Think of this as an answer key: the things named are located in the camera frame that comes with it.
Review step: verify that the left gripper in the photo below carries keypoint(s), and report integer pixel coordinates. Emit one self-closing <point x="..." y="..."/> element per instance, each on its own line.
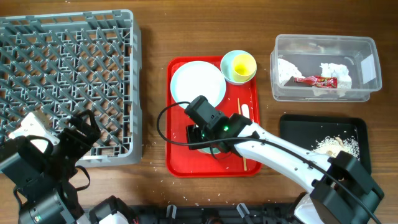
<point x="82" y="145"/>

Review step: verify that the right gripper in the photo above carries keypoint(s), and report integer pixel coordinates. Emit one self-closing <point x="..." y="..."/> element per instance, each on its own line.
<point x="191" y="130"/>

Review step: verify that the light blue rice bowl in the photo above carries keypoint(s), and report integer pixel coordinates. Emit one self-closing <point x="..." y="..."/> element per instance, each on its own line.
<point x="209" y="150"/>

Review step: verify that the light blue round plate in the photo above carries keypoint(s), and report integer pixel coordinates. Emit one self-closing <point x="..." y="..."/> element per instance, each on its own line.
<point x="197" y="78"/>

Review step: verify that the yellow plastic cup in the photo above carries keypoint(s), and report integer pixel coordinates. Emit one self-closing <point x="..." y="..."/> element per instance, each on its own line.
<point x="244" y="67"/>

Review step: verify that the leftover rice and food scraps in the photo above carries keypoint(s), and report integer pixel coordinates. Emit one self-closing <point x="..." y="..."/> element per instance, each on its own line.
<point x="333" y="146"/>

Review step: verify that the red snack wrapper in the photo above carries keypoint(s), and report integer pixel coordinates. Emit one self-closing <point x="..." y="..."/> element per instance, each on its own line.
<point x="318" y="81"/>

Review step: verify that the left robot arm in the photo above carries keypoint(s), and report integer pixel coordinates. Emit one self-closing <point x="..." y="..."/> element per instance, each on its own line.
<point x="41" y="165"/>

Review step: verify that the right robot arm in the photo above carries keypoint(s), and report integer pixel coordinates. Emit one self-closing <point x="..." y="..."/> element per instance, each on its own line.
<point x="337" y="189"/>

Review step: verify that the grey plastic dishwasher rack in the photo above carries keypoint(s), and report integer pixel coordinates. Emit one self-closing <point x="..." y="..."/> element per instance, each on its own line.
<point x="63" y="64"/>

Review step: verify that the clear plastic waste bin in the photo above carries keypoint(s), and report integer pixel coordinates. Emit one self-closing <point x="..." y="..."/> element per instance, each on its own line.
<point x="307" y="52"/>

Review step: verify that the wooden chopstick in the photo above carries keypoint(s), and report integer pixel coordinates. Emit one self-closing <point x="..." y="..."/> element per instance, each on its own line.
<point x="240" y="112"/>

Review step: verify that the white plastic fork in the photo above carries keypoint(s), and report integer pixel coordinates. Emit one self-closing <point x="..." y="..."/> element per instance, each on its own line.
<point x="245" y="110"/>

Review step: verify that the light blue small bowl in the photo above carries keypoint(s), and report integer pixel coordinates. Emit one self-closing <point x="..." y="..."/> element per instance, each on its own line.
<point x="226" y="66"/>

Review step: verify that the crumpled white tissue left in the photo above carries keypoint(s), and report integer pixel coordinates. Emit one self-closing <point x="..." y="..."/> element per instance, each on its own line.
<point x="286" y="71"/>

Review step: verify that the crumpled white tissue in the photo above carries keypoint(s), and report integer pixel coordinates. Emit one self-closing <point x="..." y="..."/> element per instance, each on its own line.
<point x="339" y="71"/>
<point x="286" y="71"/>

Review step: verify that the black plastic tray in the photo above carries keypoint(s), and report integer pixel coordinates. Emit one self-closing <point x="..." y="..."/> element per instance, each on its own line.
<point x="315" y="132"/>

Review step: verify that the crumpled white tissue right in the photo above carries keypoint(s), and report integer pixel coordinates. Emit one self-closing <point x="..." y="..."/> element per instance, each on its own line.
<point x="339" y="71"/>

